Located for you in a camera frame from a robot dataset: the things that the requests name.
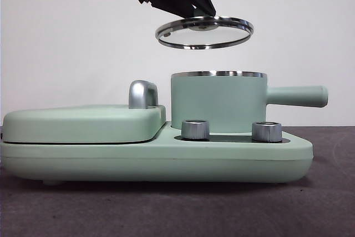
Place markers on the mint green breakfast machine base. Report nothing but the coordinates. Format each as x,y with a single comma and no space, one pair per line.
83,162

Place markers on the silver control knob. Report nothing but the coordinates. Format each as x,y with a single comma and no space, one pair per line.
266,132
195,130

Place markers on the glass lid with green knob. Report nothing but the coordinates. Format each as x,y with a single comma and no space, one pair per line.
202,28

